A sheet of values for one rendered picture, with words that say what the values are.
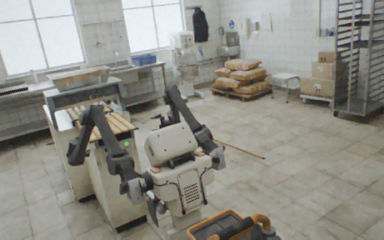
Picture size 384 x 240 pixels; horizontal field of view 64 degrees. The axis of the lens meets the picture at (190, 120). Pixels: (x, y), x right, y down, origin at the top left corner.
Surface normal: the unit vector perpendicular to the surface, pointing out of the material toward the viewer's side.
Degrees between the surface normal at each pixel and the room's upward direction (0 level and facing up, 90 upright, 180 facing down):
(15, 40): 90
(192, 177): 82
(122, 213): 90
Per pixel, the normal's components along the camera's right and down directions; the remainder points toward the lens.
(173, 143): 0.29, -0.46
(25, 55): 0.53, 0.22
